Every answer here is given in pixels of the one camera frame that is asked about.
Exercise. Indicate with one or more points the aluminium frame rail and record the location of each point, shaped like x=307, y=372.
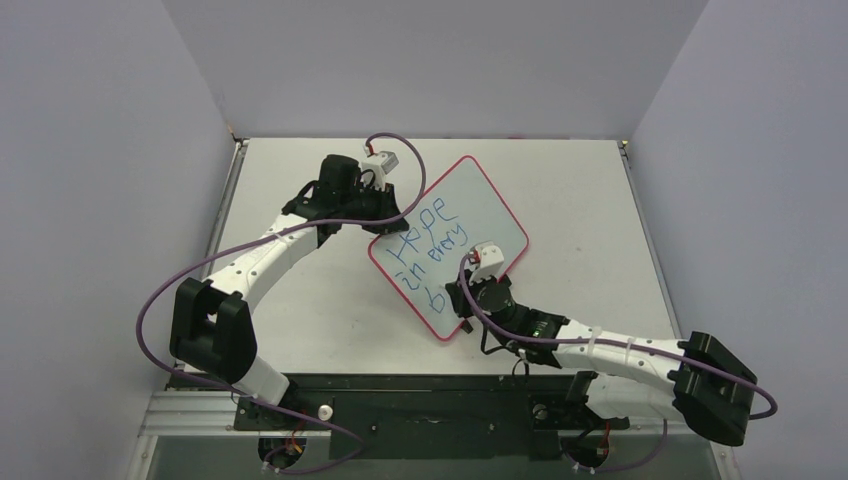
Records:
x=141, y=459

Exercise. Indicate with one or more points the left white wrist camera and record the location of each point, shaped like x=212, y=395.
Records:
x=377, y=167

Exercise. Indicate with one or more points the pink-framed whiteboard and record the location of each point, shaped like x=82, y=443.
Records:
x=461, y=209

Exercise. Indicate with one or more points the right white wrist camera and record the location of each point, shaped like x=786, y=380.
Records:
x=486, y=261

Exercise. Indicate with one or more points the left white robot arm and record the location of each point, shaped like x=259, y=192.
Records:
x=212, y=328

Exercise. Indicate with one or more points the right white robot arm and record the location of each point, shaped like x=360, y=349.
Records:
x=697, y=380

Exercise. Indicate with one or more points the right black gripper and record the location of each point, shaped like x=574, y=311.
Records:
x=460, y=291

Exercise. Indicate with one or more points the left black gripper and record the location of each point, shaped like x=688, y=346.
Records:
x=385, y=200

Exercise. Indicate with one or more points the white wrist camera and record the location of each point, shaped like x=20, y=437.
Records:
x=486, y=261
x=377, y=167

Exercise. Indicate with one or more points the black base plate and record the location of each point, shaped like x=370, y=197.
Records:
x=457, y=417

